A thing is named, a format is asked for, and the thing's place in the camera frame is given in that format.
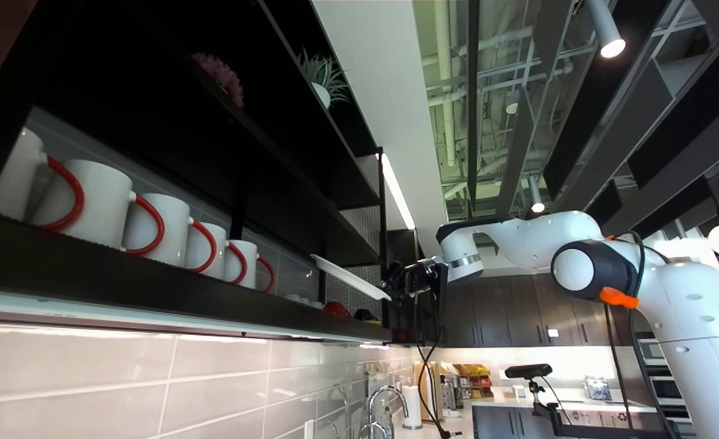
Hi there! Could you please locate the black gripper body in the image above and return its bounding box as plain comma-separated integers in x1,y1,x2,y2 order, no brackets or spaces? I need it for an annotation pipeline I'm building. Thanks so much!
405,256,450,305

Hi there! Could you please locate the red round object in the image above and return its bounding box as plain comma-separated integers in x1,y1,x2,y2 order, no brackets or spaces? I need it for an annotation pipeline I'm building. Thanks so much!
322,300,354,322

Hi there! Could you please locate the white paper towel roll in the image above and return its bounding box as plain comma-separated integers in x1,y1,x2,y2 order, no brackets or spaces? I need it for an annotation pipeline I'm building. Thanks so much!
400,383,427,432

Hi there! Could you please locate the chrome faucet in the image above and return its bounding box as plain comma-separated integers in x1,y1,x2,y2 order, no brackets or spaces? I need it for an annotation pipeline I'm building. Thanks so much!
355,380,410,439

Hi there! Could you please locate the ceiling spot light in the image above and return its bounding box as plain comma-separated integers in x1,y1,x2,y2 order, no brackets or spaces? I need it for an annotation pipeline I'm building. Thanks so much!
525,178,551,217
588,0,629,61

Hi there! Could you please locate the green plant white pot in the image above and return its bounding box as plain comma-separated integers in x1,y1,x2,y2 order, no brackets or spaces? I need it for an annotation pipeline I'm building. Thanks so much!
295,49,354,113

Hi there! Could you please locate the purple flower plant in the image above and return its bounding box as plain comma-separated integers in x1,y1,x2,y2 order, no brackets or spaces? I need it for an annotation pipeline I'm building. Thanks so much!
189,51,249,110

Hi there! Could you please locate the white mug red handle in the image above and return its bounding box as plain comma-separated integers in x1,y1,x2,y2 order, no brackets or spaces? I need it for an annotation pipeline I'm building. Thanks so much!
122,190,194,269
29,154,138,252
255,255,282,299
0,127,48,224
183,217,232,282
221,236,261,293

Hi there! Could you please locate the black camera on stand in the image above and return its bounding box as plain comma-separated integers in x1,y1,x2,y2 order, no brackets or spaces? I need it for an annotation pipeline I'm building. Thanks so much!
501,361,558,421

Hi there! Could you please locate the orange cable clip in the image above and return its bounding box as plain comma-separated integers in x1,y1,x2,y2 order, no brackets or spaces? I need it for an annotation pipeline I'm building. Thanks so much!
597,286,640,312

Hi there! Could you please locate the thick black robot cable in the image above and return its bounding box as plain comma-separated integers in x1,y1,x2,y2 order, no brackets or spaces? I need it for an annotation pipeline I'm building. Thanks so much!
410,229,649,439

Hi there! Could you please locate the black wall cabinet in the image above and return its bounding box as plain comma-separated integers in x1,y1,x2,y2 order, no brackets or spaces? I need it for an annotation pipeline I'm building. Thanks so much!
0,0,395,347

